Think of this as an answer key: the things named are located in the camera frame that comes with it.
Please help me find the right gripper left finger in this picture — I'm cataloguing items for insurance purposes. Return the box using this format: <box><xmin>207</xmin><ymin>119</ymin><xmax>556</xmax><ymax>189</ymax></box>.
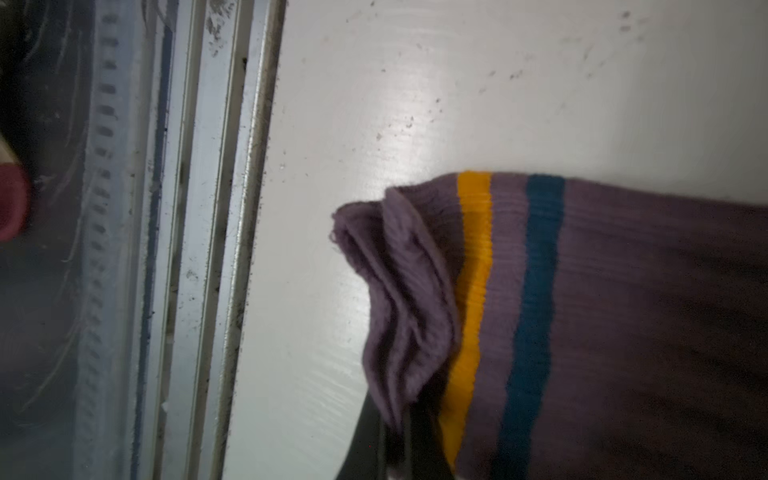
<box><xmin>336</xmin><ymin>393</ymin><xmax>387</xmax><ymax>480</ymax></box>

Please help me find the red round object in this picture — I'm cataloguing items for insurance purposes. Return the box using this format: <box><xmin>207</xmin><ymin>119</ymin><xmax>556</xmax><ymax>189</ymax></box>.
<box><xmin>0</xmin><ymin>161</ymin><xmax>31</xmax><ymax>242</ymax></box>

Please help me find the purple striped sock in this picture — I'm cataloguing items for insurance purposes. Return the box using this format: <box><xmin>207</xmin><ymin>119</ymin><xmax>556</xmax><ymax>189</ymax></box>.
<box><xmin>332</xmin><ymin>171</ymin><xmax>767</xmax><ymax>479</ymax></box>

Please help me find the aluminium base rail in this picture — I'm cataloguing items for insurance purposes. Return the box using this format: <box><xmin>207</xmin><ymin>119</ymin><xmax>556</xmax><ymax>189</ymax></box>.
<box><xmin>73</xmin><ymin>1</ymin><xmax>286</xmax><ymax>479</ymax></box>

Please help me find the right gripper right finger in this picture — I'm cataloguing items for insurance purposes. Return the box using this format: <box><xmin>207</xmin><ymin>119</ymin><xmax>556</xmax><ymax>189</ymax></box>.
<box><xmin>404</xmin><ymin>401</ymin><xmax>454</xmax><ymax>480</ymax></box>

